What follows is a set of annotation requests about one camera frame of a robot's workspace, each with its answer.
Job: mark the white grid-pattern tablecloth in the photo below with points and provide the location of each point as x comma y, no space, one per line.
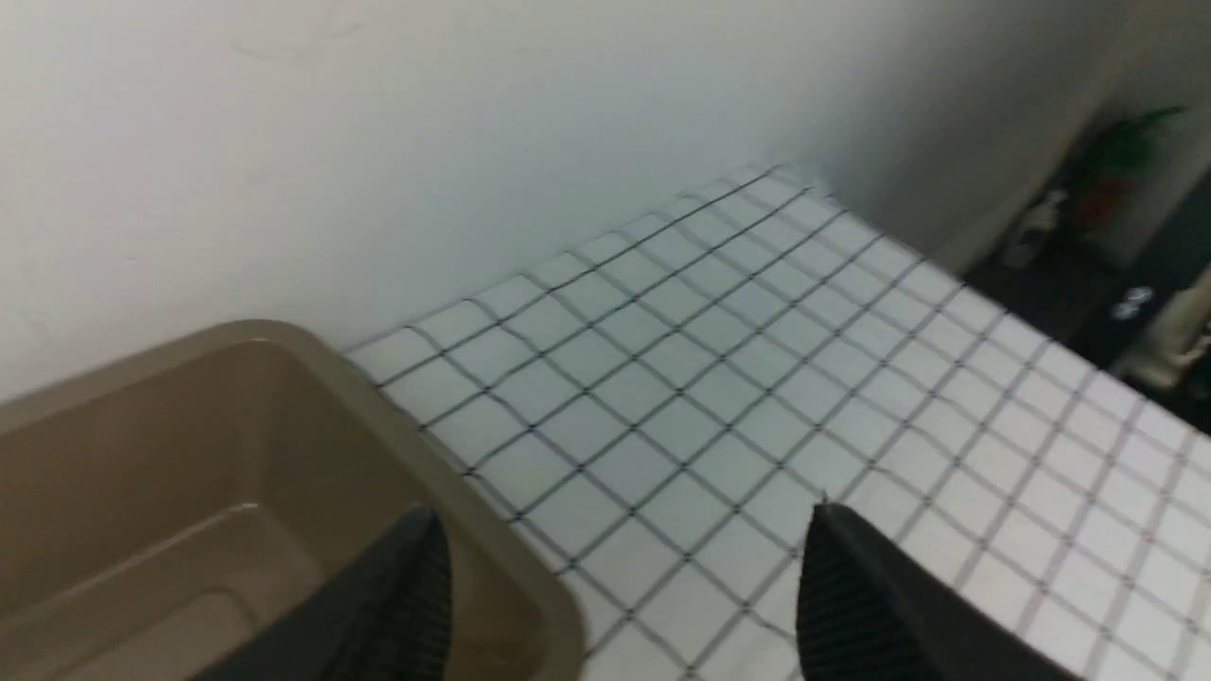
658,411

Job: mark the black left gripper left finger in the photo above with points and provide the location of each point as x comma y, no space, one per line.
385,616

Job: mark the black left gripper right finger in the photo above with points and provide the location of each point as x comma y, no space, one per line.
865,610

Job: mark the olive green plastic bin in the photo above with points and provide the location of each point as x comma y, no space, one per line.
160,512

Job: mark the green potted plant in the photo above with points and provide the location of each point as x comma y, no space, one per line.
1112,165

